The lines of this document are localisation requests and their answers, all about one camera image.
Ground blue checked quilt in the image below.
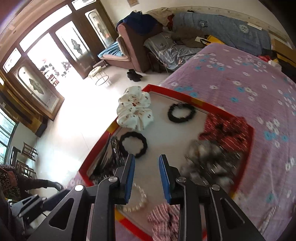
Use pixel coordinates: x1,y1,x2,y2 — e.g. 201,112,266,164
172,11,271,56

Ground pink floral bedsheet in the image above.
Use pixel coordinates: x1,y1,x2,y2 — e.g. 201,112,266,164
66,43,296,241

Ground wooden glass doors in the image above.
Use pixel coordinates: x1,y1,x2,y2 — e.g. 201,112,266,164
0,0,119,121

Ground small round stool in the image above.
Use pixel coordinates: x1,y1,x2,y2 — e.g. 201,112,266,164
88,66,109,87

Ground black rhinestone hair clips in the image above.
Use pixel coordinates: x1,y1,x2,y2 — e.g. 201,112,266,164
89,136,126,181

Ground beige clothing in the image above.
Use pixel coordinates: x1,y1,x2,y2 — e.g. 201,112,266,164
150,7,176,26

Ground silver grey striped scrunchie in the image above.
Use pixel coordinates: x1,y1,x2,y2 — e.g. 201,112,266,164
186,139,223,167

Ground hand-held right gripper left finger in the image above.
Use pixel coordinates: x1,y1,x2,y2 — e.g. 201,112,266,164
26,153,136,241

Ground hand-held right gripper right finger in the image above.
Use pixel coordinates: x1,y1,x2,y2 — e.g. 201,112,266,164
159,154,266,241

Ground white floral scrunchie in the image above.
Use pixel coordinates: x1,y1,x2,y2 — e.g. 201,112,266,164
116,86,154,131

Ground person's left forearm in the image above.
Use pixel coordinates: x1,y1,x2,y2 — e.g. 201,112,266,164
17,175,64,195

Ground cardboard box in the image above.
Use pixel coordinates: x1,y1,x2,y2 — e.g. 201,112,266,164
270,38,296,68

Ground wrapped blue bedding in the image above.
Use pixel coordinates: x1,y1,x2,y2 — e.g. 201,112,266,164
143,32,204,71

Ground white pearl bracelet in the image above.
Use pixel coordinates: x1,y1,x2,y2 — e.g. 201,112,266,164
117,182,148,212

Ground black boots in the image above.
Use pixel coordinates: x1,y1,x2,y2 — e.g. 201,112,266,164
126,69,143,82

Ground wooden chair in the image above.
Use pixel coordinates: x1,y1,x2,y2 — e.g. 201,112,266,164
10,142,39,179

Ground yellow bag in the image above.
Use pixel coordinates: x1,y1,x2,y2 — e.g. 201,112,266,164
200,35,229,46

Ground red plaid scrunchie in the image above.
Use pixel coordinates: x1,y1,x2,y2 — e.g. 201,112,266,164
147,203,203,241

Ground red polka dot scrunchie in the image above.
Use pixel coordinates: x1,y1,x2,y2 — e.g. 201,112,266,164
199,114,252,153

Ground black hair tie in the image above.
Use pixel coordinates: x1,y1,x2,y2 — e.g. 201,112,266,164
168,103,196,123
119,131,148,159

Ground dark grey dotted scrunchie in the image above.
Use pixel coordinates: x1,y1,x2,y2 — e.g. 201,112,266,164
180,151,242,194

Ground red tray box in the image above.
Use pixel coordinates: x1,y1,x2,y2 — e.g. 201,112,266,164
78,84,255,241

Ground brown armchair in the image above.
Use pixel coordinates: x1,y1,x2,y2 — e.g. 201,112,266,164
98,23,163,74

